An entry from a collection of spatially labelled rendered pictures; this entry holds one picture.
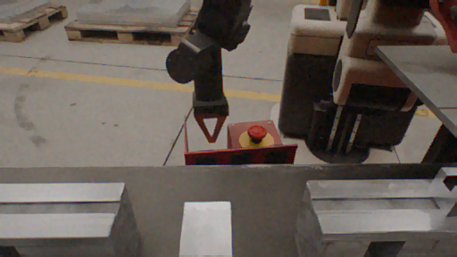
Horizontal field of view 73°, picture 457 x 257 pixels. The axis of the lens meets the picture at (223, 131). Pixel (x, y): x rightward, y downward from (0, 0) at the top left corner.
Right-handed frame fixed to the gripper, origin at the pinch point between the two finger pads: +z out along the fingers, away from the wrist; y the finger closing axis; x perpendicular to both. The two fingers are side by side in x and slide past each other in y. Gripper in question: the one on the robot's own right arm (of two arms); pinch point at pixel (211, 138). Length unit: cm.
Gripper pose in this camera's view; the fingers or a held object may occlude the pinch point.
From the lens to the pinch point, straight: 65.0
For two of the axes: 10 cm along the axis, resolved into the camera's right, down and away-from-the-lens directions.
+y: 1.1, 3.9, -9.1
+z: 0.4, 9.2, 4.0
